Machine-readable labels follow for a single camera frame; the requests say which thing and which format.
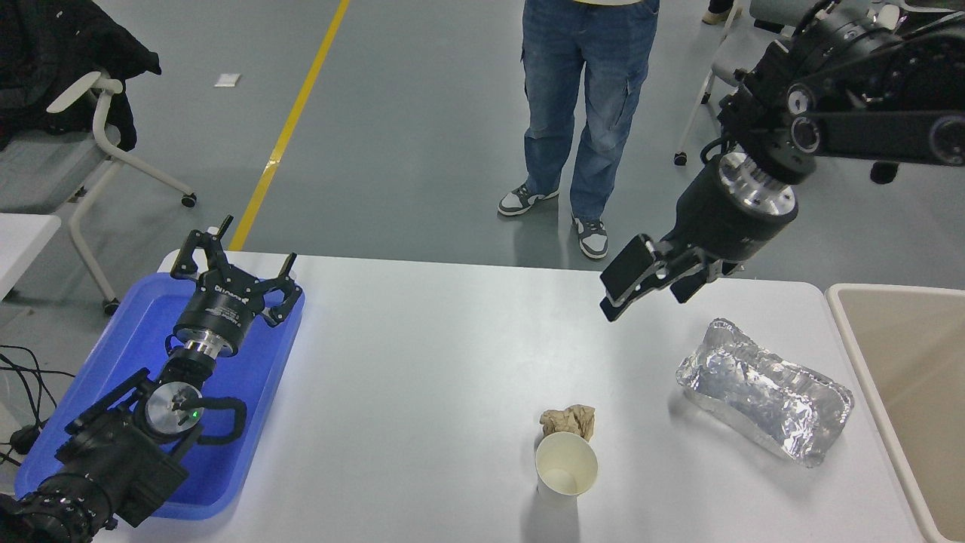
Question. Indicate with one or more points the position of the blue plastic tray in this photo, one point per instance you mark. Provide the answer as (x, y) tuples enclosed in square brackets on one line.
[(249, 392)]

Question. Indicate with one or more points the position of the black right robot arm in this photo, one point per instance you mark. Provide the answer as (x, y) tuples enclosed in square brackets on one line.
[(867, 75)]

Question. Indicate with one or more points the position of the black jacket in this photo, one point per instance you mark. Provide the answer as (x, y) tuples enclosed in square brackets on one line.
[(45, 53)]

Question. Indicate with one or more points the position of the crumpled tan paper ball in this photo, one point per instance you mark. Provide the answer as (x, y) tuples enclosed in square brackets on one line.
[(569, 420)]

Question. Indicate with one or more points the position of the white-framed office chair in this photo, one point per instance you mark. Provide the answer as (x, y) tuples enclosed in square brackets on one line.
[(45, 173)]

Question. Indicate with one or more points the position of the large pale bin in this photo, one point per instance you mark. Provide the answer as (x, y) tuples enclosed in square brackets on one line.
[(920, 377)]

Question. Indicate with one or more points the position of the white side table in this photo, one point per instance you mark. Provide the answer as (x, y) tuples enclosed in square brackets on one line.
[(22, 241)]

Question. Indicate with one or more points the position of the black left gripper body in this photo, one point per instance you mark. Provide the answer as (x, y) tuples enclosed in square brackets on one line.
[(219, 317)]

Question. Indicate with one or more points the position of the grey chair with white frame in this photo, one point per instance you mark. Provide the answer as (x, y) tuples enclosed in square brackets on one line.
[(727, 64)]

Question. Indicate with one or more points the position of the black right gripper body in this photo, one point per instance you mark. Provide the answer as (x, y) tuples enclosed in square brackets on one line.
[(724, 222)]

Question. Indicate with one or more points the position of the white paper cup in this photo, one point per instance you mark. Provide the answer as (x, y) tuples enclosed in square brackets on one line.
[(565, 464)]

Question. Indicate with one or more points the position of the crumpled silver foil tray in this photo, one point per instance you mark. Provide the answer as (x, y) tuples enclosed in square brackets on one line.
[(761, 388)]

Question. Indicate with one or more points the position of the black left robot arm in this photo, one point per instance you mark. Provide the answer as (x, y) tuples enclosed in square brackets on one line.
[(113, 467)]

